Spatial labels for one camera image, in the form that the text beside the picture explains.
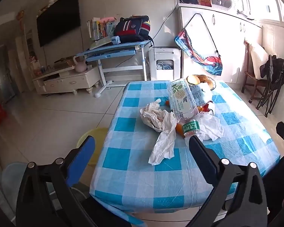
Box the blue checked tablecloth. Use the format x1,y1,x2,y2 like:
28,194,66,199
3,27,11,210
89,80,281,225

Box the woven bread basket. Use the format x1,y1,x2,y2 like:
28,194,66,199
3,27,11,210
186,74,217,91

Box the black flat television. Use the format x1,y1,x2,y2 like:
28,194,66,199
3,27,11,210
36,0,81,48

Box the black folding chair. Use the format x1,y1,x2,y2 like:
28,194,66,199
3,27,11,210
256,55,284,117

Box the grey-green armchair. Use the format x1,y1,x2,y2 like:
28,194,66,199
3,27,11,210
1,162,55,218

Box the white cabinet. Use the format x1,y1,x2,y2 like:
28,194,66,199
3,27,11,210
177,3,263,84

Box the crushed bottle green label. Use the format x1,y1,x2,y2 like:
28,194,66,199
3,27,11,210
182,120,202,139

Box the flat cardboard box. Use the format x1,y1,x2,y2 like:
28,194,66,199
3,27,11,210
54,58,75,68

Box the grey seat cushion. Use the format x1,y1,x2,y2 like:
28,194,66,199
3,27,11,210
209,0,232,8

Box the blue white plastic packaging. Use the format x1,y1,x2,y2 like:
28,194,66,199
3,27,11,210
192,85,213,107

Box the pink kettlebell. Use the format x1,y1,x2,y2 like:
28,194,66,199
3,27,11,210
73,55,87,73

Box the white pillow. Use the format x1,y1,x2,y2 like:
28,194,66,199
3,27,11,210
250,43,269,79

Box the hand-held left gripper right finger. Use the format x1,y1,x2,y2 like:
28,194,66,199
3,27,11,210
188,135,268,227

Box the white air purifier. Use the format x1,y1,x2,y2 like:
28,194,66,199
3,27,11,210
148,46,181,81

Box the yellow plastic basin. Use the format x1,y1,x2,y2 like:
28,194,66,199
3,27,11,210
77,128,109,168

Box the red plastic stool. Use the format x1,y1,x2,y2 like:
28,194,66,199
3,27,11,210
0,102,7,124

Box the wooden chair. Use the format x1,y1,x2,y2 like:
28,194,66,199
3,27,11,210
241,40,270,103

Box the long white tissue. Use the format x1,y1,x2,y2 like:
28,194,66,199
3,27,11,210
148,111,178,166

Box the navy red backpack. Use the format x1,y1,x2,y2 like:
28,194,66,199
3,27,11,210
114,15,154,46

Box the pale bread bun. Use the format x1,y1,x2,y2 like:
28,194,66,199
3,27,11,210
187,75,201,85

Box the green open booklet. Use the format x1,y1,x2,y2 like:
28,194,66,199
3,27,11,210
89,36,114,51

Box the plush toys on television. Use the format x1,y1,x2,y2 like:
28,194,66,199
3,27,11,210
38,0,56,17

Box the blue white study desk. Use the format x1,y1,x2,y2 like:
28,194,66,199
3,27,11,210
75,40,152,98

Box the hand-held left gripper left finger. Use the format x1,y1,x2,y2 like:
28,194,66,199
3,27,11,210
15,135,102,227

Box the colourful printed bag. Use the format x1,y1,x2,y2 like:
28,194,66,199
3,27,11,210
175,13,223,76

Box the red orange wrapper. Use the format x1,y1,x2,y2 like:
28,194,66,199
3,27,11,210
199,102,215,114

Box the white tissue pile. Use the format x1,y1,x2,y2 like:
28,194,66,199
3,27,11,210
140,99,171,133

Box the cream television cabinet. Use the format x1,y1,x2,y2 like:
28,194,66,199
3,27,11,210
33,65,101,95

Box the row of books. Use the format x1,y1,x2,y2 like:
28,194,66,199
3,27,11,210
87,17,116,41

